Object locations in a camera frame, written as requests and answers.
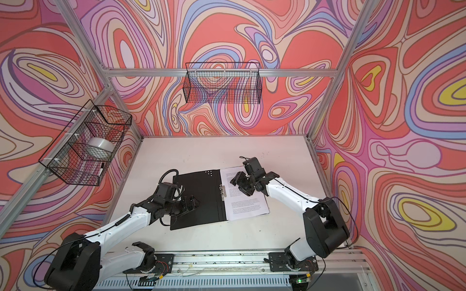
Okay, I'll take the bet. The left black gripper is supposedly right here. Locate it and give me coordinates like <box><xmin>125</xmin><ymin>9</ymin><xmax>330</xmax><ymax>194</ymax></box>
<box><xmin>163</xmin><ymin>194</ymin><xmax>201</xmax><ymax>219</ymax></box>

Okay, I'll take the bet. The green circuit board left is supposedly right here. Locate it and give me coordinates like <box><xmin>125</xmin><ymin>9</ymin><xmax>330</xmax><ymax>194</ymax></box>
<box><xmin>138</xmin><ymin>276</ymin><xmax>163</xmax><ymax>284</ymax></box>

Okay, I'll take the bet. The black wire basket on left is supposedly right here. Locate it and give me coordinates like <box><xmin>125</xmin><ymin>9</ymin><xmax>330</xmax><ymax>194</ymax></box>
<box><xmin>38</xmin><ymin>100</ymin><xmax>132</xmax><ymax>186</ymax></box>

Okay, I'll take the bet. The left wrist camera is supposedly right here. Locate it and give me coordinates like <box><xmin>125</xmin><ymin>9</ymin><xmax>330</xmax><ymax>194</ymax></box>
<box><xmin>157</xmin><ymin>182</ymin><xmax>178</xmax><ymax>201</ymax></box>

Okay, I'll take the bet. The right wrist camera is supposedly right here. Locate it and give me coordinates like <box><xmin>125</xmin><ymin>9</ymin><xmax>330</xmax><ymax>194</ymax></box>
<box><xmin>243</xmin><ymin>157</ymin><xmax>266</xmax><ymax>178</ymax></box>

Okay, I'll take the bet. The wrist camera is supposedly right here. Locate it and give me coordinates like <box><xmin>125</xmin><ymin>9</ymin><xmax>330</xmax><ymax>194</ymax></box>
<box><xmin>157</xmin><ymin>182</ymin><xmax>178</xmax><ymax>201</ymax></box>
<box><xmin>243</xmin><ymin>157</ymin><xmax>266</xmax><ymax>178</ymax></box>

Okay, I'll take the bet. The green circuit board right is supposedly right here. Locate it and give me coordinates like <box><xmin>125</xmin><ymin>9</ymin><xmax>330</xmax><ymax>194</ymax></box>
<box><xmin>290</xmin><ymin>274</ymin><xmax>313</xmax><ymax>284</ymax></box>

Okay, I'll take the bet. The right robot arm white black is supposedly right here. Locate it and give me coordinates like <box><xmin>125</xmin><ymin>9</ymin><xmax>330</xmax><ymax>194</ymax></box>
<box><xmin>229</xmin><ymin>157</ymin><xmax>350</xmax><ymax>270</ymax></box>

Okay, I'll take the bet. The metal folder clip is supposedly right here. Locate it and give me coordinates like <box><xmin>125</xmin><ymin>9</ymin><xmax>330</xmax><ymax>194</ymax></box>
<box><xmin>219</xmin><ymin>185</ymin><xmax>226</xmax><ymax>201</ymax></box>

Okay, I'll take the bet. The printed paper sheet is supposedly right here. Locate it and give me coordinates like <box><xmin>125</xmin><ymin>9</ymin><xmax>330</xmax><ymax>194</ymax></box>
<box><xmin>220</xmin><ymin>167</ymin><xmax>269</xmax><ymax>221</ymax></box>

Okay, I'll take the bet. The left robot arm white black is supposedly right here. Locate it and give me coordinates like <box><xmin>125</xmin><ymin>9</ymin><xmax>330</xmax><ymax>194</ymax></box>
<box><xmin>44</xmin><ymin>183</ymin><xmax>200</xmax><ymax>291</ymax></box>

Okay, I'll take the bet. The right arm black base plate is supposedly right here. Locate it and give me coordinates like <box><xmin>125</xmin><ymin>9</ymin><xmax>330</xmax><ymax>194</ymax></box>
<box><xmin>263</xmin><ymin>252</ymin><xmax>319</xmax><ymax>274</ymax></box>

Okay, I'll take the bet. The black wire basket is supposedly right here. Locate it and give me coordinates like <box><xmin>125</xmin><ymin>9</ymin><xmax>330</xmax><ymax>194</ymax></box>
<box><xmin>183</xmin><ymin>61</ymin><xmax>262</xmax><ymax>105</ymax></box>
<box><xmin>38</xmin><ymin>100</ymin><xmax>132</xmax><ymax>186</ymax></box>

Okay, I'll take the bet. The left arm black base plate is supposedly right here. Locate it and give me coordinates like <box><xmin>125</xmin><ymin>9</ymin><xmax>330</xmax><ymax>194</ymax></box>
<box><xmin>137</xmin><ymin>253</ymin><xmax>175</xmax><ymax>275</ymax></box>

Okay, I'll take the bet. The black wire basket at back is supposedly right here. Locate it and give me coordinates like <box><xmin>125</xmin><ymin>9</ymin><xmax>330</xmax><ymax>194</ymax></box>
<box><xmin>183</xmin><ymin>61</ymin><xmax>262</xmax><ymax>105</ymax></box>

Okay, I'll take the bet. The orange and black folder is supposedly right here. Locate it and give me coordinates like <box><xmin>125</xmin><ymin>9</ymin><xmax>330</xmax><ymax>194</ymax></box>
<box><xmin>170</xmin><ymin>169</ymin><xmax>227</xmax><ymax>230</ymax></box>

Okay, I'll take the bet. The green circuit board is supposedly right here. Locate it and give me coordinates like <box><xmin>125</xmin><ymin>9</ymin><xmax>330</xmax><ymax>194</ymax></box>
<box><xmin>290</xmin><ymin>274</ymin><xmax>313</xmax><ymax>284</ymax></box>
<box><xmin>138</xmin><ymin>276</ymin><xmax>163</xmax><ymax>284</ymax></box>

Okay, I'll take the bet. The white tape roll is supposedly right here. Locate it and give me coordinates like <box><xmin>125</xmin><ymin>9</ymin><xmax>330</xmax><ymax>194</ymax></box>
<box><xmin>86</xmin><ymin>137</ymin><xmax>115</xmax><ymax>161</ymax></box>

